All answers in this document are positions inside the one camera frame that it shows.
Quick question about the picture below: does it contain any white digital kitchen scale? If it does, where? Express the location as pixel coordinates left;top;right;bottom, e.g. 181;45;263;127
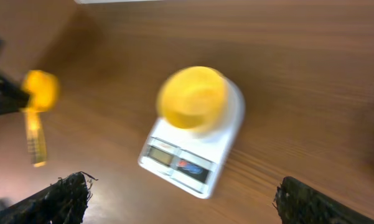
138;80;245;199

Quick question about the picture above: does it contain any yellow plastic bowl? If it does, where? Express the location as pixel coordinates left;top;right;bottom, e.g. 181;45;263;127
156;66;229;133

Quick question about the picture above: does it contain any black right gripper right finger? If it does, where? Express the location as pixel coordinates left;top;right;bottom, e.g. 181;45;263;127
273;176;374;224

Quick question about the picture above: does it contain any yellow plastic scoop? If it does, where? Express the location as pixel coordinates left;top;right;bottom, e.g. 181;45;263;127
21;70;60;167

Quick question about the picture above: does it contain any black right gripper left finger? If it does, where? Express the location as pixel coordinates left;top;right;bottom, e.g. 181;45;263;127
0;171;97;224

